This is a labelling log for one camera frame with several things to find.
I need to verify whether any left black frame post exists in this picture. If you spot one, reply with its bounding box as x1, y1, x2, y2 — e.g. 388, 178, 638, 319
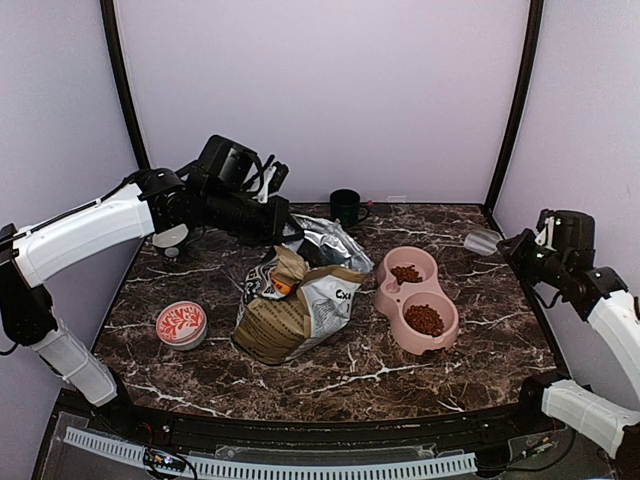
99, 0, 150, 169

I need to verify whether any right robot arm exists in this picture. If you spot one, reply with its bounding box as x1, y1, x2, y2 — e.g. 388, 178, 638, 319
497, 209, 639, 459

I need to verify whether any pink double pet bowl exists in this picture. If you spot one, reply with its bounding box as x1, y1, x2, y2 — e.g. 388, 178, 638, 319
373, 246, 459, 356

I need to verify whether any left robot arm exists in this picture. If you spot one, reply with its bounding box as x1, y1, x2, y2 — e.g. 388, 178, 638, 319
1, 135, 304, 436

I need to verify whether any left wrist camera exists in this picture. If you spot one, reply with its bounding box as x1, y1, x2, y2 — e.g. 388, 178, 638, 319
252, 155, 289, 204

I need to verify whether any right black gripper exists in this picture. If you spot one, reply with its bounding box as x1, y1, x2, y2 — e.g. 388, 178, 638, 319
499, 227, 571, 288

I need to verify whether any red patterned round tin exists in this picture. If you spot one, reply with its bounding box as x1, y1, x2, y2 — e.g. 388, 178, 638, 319
155, 301, 208, 351

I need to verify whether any black frame post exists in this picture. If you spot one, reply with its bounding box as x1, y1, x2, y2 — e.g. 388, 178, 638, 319
99, 0, 150, 169
483, 0, 545, 214

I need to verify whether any pet food bag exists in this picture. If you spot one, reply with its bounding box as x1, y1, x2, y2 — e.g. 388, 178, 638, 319
233, 214, 374, 365

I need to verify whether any white slotted cable duct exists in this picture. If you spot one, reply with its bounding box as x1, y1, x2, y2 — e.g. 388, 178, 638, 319
63, 427, 478, 479

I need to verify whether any white and dark ceramic bowl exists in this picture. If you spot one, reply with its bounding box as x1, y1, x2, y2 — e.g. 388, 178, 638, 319
151, 224, 189, 259

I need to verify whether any metal scoop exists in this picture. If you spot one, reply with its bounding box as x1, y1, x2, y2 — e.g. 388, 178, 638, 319
463, 229, 502, 256

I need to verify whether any black mug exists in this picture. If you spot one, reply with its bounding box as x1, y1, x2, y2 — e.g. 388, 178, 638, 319
329, 189, 370, 229

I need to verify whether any right black frame post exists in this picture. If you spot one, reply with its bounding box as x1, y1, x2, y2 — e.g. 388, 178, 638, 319
483, 0, 545, 214

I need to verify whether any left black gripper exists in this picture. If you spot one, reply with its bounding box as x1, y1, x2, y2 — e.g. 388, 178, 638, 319
200, 185, 303, 246

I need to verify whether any brown kibble in bowl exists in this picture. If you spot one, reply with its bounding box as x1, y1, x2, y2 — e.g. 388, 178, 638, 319
390, 264, 423, 285

